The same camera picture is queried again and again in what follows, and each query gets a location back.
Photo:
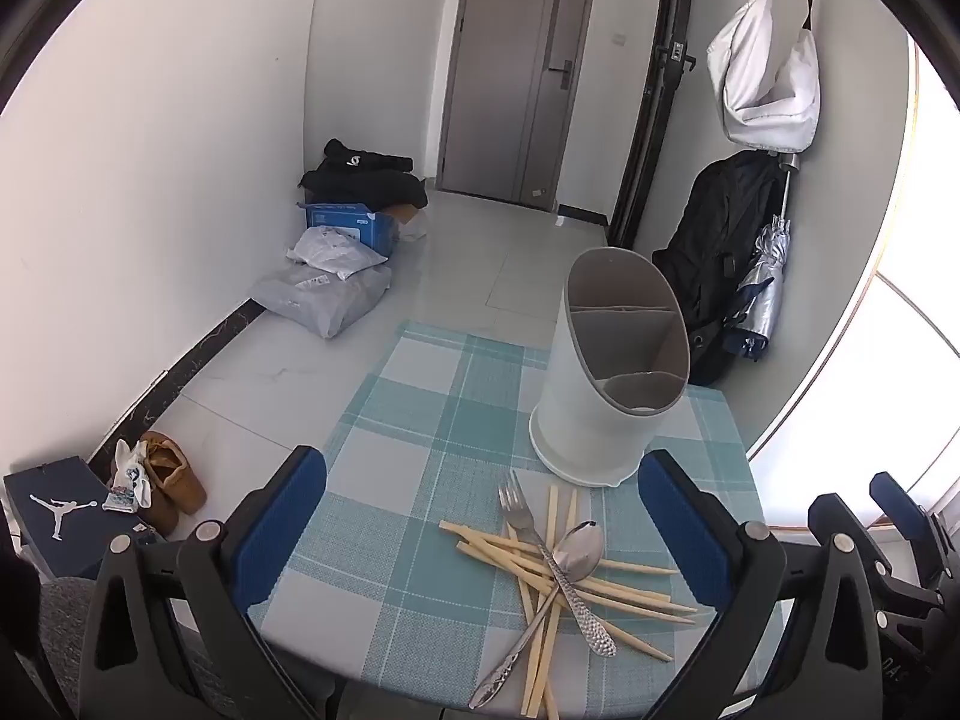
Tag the white sock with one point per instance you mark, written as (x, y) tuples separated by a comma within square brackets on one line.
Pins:
[(135, 476)]

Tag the pile of beige chopsticks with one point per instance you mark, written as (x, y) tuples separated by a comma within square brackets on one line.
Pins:
[(525, 566)]

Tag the steel spoon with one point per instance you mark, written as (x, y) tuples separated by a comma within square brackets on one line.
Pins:
[(581, 549)]

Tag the grey plastic parcel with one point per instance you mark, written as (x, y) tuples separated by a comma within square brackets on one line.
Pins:
[(322, 300)]

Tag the white utensil holder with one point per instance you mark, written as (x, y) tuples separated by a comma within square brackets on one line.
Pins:
[(577, 405)]

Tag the black jacket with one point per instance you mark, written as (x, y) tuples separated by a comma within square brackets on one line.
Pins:
[(360, 184)]

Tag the black backpack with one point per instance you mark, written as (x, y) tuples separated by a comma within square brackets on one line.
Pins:
[(712, 255)]

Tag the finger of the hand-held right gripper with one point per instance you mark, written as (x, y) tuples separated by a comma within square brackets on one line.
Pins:
[(829, 514), (904, 517)]

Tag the person's left leg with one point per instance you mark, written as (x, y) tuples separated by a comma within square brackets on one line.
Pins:
[(64, 637)]

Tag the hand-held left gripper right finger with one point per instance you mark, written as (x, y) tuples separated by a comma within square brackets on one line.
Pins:
[(679, 525)]

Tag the blue cardboard box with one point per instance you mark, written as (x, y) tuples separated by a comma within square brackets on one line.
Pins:
[(367, 229)]

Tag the white shoulder bag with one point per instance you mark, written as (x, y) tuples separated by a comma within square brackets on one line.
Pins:
[(757, 90)]

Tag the silver folding umbrella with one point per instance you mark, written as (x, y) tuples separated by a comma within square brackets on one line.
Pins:
[(765, 292)]

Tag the grey door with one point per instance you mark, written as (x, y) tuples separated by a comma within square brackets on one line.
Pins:
[(502, 90)]

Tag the white plastic parcel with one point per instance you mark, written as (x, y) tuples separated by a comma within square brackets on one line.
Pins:
[(337, 251)]

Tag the steel fork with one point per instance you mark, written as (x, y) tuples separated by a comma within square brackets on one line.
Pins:
[(529, 529)]

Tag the black framed glass door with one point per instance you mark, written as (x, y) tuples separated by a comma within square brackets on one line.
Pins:
[(645, 127)]

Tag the dark blue shoe box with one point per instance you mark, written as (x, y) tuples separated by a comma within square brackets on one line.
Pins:
[(52, 532)]

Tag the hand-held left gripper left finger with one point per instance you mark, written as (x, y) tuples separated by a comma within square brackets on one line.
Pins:
[(281, 517)]

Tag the teal checked placemat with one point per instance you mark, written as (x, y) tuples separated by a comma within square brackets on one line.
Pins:
[(420, 465)]

